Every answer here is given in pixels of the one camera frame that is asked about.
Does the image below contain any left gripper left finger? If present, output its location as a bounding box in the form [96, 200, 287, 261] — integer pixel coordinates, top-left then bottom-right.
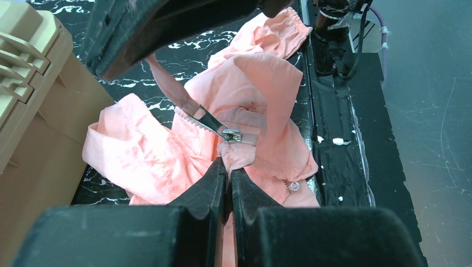
[12, 158, 227, 266]

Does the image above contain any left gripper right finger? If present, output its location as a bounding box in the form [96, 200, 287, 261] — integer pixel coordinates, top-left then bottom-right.
[231, 169, 423, 267]

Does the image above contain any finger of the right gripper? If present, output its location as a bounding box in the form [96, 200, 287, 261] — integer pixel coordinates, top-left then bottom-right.
[80, 0, 291, 81]

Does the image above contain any pink jacket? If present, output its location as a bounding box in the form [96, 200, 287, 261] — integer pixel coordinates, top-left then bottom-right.
[81, 6, 321, 267]

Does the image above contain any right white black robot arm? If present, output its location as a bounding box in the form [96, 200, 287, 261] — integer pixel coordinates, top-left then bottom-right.
[81, 0, 371, 81]

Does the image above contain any tan plastic toolbox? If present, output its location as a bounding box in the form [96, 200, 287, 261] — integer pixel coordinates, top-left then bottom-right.
[1, 1, 113, 266]

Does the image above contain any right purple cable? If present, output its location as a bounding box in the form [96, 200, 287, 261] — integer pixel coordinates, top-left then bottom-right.
[368, 5, 390, 82]

